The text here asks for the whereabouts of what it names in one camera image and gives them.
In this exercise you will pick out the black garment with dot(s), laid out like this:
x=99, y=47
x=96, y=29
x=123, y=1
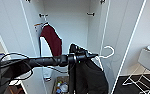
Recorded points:
x=87, y=78

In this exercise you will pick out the white clothes hanger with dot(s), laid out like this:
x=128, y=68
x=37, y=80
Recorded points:
x=44, y=23
x=107, y=47

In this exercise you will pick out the white wardrobe door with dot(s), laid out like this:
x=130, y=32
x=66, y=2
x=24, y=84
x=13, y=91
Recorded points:
x=124, y=33
x=9, y=26

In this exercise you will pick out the brown box of toys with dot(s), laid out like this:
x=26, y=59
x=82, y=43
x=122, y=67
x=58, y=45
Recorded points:
x=59, y=80

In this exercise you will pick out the maroon and white jacket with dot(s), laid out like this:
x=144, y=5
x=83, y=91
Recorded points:
x=52, y=41

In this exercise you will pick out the pale blue plastic item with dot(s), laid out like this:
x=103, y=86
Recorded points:
x=63, y=87

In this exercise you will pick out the white wardrobe carcass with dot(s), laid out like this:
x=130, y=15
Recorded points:
x=71, y=26

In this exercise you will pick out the orange striped white label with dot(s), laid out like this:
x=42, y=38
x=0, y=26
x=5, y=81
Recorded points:
x=37, y=24

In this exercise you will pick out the orange folding stand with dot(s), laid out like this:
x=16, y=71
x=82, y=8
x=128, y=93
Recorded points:
x=16, y=89

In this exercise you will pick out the black wall hook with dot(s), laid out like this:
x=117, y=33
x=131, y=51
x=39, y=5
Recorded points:
x=90, y=14
x=42, y=15

